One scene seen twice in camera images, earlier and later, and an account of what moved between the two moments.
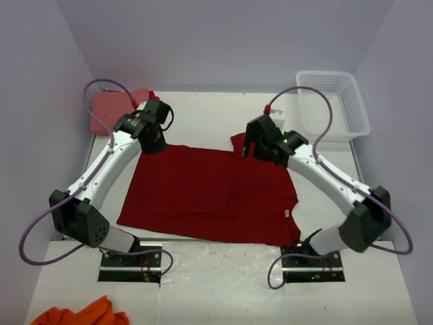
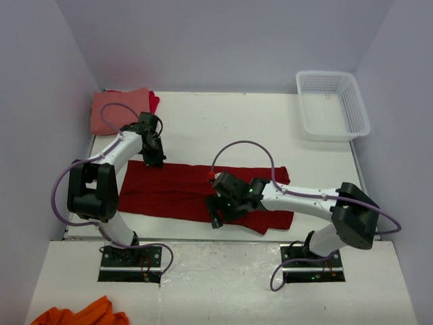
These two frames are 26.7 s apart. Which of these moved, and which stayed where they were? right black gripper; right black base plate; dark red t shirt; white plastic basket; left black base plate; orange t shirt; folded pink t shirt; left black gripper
Moved: right black gripper; left black gripper; dark red t shirt
Stayed: white plastic basket; right black base plate; folded pink t shirt; orange t shirt; left black base plate
